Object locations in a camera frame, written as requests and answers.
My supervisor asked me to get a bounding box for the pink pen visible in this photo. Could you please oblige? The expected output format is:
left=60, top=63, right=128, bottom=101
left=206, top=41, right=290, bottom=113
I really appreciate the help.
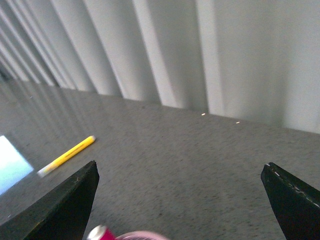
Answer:
left=86, top=225, right=116, bottom=240

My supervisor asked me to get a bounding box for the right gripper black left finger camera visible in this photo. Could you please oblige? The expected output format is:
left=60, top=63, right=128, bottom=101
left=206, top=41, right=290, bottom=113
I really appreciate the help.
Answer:
left=0, top=161, right=100, bottom=240

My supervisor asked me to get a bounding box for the pink mesh cup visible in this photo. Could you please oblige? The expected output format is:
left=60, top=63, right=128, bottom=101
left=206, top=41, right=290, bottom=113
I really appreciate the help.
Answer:
left=115, top=230, right=169, bottom=240

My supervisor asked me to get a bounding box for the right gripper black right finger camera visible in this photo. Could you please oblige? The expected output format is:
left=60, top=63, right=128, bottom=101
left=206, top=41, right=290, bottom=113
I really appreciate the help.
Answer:
left=260, top=162, right=320, bottom=240

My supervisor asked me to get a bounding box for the yellow pen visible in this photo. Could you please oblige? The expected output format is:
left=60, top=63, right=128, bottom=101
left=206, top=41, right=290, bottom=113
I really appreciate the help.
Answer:
left=37, top=135, right=96, bottom=178

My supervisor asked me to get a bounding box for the white pleated curtain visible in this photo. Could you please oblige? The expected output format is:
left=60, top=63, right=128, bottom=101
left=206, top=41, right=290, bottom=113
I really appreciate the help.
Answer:
left=0, top=0, right=320, bottom=133

